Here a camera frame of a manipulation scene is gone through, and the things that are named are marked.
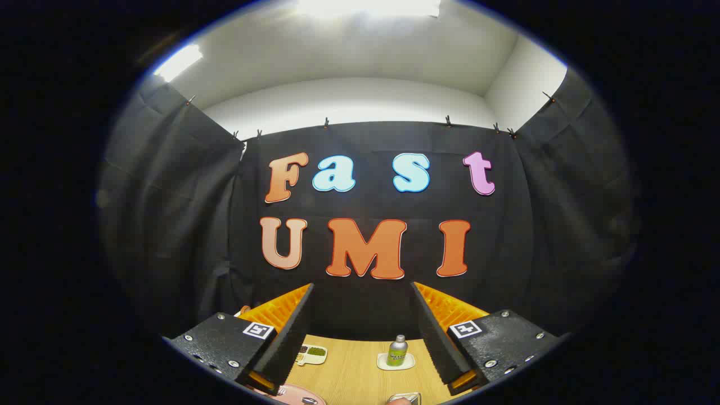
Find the white square coaster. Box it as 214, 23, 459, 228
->
376, 352, 416, 371

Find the row of black cloth clips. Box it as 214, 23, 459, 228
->
186, 91, 557, 141

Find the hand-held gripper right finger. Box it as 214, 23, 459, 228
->
409, 281, 565, 397

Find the white divided snack tray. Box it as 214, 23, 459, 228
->
296, 344, 329, 366

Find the ceiling light panel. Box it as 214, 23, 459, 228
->
153, 44, 204, 83
295, 0, 442, 19

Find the green soda bottle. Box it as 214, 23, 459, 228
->
386, 335, 409, 367

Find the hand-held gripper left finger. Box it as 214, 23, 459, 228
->
162, 282, 314, 397

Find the pink round plate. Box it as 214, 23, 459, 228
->
247, 384, 327, 405

